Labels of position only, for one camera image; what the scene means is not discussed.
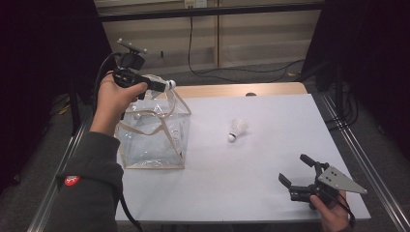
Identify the dark curtain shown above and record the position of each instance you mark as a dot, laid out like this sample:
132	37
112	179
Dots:
38	64
377	48

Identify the person's right hand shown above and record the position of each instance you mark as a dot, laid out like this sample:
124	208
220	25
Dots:
335	217

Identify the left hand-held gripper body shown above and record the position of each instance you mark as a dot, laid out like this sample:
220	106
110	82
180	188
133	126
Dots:
130	63

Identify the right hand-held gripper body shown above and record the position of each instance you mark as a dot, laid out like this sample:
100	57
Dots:
336	183

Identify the person's left hand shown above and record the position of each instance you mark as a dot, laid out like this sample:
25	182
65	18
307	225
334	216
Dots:
111	103

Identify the dark round table grommet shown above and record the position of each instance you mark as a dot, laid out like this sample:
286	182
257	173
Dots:
250	94

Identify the beige wooden cabinet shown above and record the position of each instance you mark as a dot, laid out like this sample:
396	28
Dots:
257	38

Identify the metal floor rail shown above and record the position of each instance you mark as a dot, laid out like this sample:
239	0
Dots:
370	174
74	138

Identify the white table mat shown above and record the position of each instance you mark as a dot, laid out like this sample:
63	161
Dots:
225	193

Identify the clear bag with beige trim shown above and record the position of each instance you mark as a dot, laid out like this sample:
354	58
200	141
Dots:
151	151

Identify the black metal stand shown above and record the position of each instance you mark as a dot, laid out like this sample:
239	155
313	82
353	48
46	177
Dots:
74	109
338	93

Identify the white wall socket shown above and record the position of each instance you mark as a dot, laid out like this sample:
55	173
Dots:
196	3

